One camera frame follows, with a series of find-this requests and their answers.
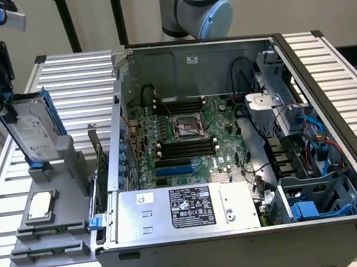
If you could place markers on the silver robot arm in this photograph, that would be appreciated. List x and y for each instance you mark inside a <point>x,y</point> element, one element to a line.
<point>192,1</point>

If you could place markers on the hard disk in blue carrier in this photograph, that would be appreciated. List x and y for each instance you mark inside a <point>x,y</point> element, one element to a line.
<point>35,130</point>

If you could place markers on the grey metal disk bay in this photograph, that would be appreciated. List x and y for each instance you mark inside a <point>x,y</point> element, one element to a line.
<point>274,100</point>

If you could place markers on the black stand pole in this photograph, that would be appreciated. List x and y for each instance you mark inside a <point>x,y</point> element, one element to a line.
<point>117,11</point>
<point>67,20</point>

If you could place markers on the grey parts rack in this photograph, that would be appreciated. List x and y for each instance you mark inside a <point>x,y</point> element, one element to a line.
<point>69,179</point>

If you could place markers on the CPU chip with silver lid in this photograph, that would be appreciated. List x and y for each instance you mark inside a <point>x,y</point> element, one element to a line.
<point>41,206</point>

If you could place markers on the green graphics card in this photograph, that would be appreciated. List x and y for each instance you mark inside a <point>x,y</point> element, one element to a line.
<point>101,174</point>

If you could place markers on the blue case latch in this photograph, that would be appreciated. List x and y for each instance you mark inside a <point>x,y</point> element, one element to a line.
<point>96,222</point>

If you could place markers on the black RAM slot bank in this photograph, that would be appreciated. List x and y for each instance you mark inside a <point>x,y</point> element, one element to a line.
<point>188,149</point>
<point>179,106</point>

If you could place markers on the CPU socket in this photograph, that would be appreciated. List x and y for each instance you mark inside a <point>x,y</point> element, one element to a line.
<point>188,126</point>

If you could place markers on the blue expansion slot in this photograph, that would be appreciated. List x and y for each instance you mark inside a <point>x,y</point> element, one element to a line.
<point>174,170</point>

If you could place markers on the silver power supply unit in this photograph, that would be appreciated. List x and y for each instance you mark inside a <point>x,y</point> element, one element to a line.
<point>164,214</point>

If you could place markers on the green motherboard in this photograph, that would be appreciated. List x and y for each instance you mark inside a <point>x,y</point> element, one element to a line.
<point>229,152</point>

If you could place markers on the black fan shroud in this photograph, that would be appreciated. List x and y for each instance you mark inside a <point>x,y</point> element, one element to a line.
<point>286,154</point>

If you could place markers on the black open PC case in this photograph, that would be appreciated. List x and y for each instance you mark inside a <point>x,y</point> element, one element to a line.
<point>253,254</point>

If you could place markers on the blue plastic drive carrier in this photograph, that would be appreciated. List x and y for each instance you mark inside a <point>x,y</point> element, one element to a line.
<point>304,211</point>

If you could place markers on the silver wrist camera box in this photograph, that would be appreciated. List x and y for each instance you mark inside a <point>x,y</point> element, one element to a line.
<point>13,18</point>

